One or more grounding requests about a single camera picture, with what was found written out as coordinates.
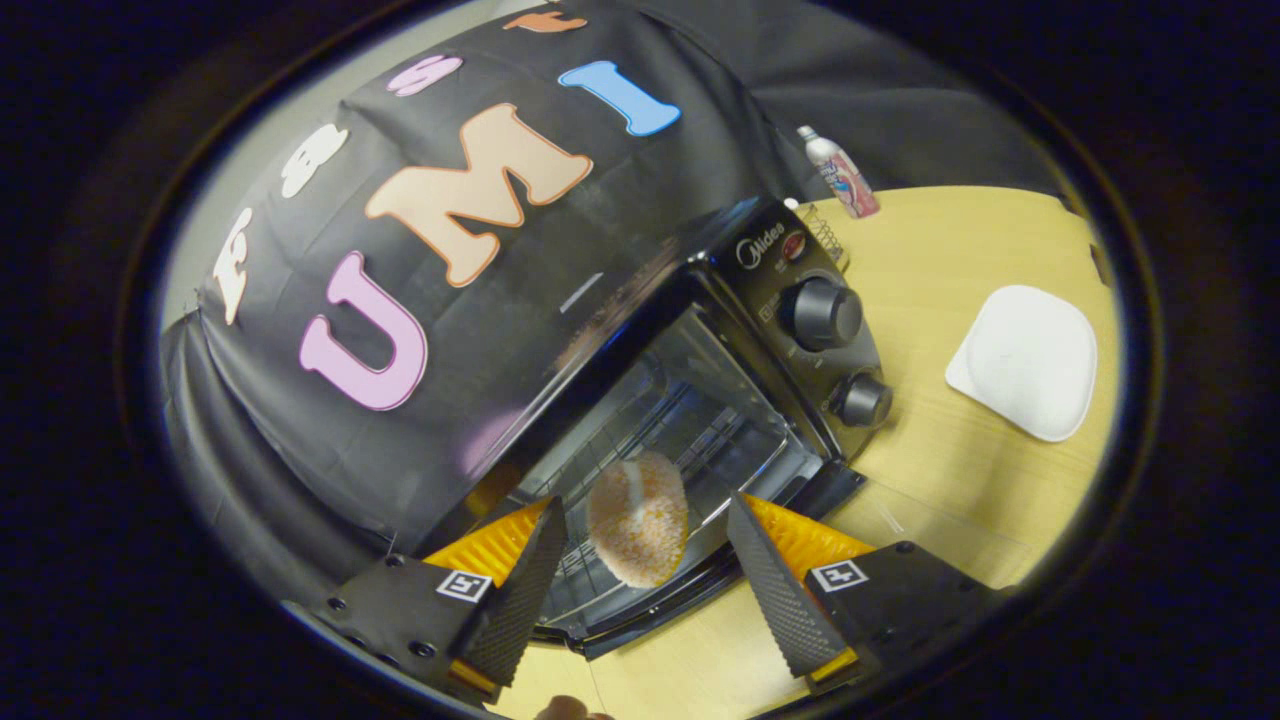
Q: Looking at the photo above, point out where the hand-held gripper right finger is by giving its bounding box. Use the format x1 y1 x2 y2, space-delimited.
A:
727 492 1011 696

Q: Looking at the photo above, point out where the black toaster oven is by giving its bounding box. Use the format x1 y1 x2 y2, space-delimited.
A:
440 195 1011 661

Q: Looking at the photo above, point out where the white plate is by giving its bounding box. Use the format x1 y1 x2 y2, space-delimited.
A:
945 285 1099 443

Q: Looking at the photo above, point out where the round sprinkled bread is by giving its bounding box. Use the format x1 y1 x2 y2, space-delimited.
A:
586 450 691 589

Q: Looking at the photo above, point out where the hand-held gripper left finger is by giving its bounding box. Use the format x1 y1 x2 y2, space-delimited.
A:
285 497 569 706

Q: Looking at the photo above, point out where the clear glass container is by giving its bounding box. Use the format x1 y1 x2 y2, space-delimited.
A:
785 198 851 273

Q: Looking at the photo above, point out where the silver spray bottle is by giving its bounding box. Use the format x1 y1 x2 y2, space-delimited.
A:
797 125 881 219

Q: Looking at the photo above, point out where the black backdrop cloth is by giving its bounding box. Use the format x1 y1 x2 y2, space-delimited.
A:
160 0 1061 611

